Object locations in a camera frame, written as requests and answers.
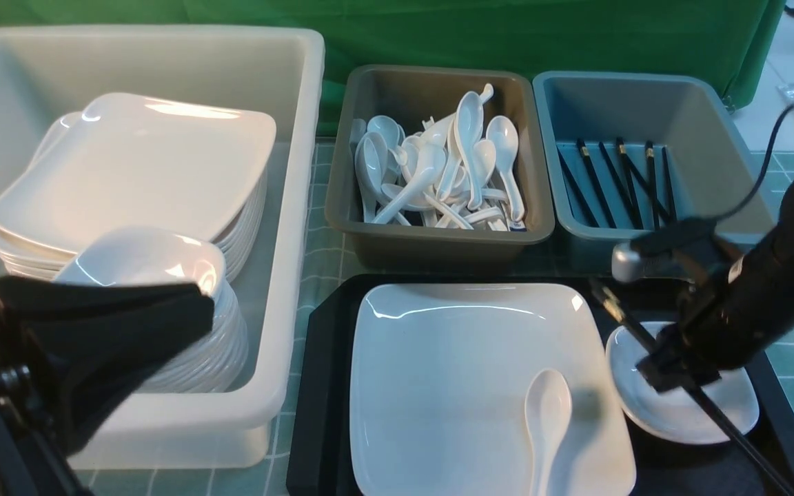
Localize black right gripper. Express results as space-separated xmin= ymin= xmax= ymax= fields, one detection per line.
xmin=611 ymin=218 xmax=784 ymax=393

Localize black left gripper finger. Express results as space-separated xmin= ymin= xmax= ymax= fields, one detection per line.
xmin=0 ymin=276 xmax=215 ymax=455

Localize small white square bowl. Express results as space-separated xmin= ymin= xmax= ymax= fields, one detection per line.
xmin=605 ymin=326 xmax=760 ymax=445

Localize black chopstick gold band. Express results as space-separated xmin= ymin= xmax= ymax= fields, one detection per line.
xmin=682 ymin=383 xmax=794 ymax=495
xmin=587 ymin=278 xmax=656 ymax=353

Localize white ceramic soup spoon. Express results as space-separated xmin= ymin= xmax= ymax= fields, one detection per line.
xmin=524 ymin=369 xmax=573 ymax=495

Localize white square rice plate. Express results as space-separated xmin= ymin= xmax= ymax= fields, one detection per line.
xmin=349 ymin=283 xmax=637 ymax=495

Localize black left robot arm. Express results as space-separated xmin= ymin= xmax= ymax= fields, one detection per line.
xmin=0 ymin=276 xmax=215 ymax=495

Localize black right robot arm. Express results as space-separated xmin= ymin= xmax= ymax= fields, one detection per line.
xmin=612 ymin=181 xmax=794 ymax=393

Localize black serving tray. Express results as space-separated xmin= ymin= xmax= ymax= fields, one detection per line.
xmin=286 ymin=274 xmax=794 ymax=495

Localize stack of white small bowls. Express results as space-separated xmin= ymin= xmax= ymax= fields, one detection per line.
xmin=53 ymin=227 xmax=249 ymax=393

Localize teal checkered tablecloth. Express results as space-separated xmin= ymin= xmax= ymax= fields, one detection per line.
xmin=79 ymin=141 xmax=794 ymax=495

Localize black chopsticks in bin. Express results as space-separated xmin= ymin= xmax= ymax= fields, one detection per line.
xmin=557 ymin=138 xmax=680 ymax=234

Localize stack of white square plates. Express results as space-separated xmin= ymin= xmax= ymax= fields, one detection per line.
xmin=0 ymin=93 xmax=277 ymax=280

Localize blue-grey plastic chopstick bin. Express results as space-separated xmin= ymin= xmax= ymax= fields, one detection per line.
xmin=532 ymin=70 xmax=762 ymax=273

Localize large white plastic tub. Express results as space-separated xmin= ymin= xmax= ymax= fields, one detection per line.
xmin=0 ymin=25 xmax=325 ymax=470

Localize pile of white soup spoons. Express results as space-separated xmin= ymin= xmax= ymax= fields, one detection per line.
xmin=349 ymin=83 xmax=527 ymax=232

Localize green backdrop cloth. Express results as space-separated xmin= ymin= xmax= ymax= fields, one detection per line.
xmin=0 ymin=1 xmax=785 ymax=136

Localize brown plastic spoon bin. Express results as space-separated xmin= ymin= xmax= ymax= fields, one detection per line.
xmin=325 ymin=65 xmax=556 ymax=273

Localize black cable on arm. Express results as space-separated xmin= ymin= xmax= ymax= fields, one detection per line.
xmin=714 ymin=102 xmax=794 ymax=221

